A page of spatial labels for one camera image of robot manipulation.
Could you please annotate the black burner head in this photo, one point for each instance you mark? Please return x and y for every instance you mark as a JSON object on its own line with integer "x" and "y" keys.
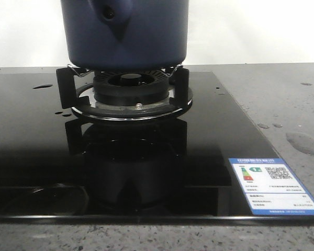
{"x": 130, "y": 88}

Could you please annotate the black metal pot support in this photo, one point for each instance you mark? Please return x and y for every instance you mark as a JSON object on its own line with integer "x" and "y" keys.
{"x": 83, "y": 103}

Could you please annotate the dark blue cooking pot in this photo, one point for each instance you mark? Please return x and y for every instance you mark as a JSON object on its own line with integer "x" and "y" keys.
{"x": 126, "y": 35}

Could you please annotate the blue energy label sticker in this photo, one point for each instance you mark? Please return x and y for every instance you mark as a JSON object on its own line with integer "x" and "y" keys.
{"x": 271, "y": 188}

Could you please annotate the black glass gas stove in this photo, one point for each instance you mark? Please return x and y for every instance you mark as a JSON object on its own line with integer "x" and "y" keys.
{"x": 56, "y": 168}

